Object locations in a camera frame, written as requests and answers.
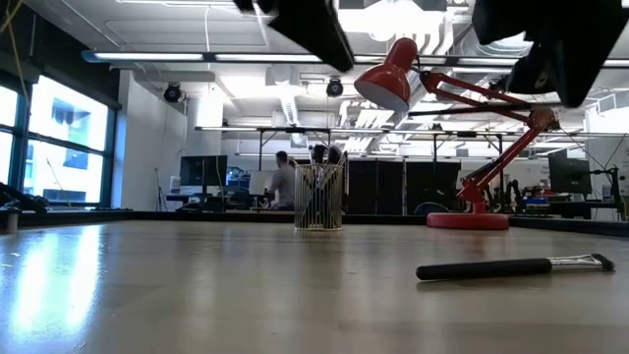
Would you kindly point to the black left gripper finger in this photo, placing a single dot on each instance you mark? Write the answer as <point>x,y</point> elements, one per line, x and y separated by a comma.
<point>314,29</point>

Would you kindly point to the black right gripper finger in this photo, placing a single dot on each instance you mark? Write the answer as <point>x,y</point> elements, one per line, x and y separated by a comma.
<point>538,69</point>
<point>585,64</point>

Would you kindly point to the black brush round dark head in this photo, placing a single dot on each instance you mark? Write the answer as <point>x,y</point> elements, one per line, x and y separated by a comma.
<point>320,153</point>

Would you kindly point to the black ceiling speaker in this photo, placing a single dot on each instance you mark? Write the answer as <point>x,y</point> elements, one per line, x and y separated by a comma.
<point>334,88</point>
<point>172,93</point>

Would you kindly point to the black computer monitor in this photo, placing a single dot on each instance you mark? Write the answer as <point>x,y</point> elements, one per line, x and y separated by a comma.
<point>204,172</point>
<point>570,174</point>

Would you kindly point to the cluttered office desk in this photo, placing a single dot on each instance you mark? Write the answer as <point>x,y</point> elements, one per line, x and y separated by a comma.
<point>550,206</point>

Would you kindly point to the person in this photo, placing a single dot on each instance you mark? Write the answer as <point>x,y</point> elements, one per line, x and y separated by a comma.
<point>282,187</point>

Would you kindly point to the white rectangular box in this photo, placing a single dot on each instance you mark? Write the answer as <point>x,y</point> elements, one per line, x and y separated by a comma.
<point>257,183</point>

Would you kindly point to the red desk lamp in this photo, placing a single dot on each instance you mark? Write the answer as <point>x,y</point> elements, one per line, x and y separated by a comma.
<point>467,221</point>

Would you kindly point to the long ceiling light bar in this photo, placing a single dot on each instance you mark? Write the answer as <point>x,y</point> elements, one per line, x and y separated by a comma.
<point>147,56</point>

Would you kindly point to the black office desk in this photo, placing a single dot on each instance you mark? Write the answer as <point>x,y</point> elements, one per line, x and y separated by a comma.
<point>216,199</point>

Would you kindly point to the white container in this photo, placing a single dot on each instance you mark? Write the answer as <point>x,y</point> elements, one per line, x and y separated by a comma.
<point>175,185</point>

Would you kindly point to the thin tripod stand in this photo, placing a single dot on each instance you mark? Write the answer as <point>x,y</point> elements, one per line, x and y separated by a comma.
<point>159,196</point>

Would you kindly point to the large glass window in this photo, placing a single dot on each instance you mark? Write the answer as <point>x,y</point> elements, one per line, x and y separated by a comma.
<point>64,123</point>

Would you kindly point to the black slanted strut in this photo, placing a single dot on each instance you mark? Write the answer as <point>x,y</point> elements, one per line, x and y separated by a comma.
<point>24,196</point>

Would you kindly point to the black metal rack frame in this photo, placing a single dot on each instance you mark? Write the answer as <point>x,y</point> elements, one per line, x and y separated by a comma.
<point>295,130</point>

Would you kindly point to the black aluminium table frame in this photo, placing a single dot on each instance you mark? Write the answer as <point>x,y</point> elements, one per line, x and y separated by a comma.
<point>196,216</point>

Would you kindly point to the grey cylindrical post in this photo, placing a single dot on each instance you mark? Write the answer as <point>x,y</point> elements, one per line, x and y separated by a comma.
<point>11,221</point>

